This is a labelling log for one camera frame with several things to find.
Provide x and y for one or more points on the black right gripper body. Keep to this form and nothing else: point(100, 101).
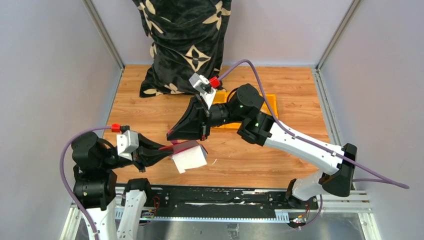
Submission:
point(217, 113)

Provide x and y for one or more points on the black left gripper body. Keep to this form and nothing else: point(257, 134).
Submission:
point(135, 159)

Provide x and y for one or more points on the red leather card holder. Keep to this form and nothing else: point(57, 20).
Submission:
point(187, 155)

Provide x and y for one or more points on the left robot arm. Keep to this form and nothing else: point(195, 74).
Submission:
point(95, 181)

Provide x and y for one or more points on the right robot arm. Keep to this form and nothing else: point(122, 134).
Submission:
point(334, 162)

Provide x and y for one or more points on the black floral blanket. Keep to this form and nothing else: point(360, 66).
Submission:
point(188, 37)

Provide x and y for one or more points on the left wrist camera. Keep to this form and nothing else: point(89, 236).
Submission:
point(127, 143)

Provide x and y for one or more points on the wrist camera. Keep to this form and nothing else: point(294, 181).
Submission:
point(127, 143)
point(204, 87)

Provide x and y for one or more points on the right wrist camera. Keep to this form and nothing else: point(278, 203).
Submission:
point(204, 87)

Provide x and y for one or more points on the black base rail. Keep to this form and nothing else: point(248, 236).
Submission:
point(213, 203)

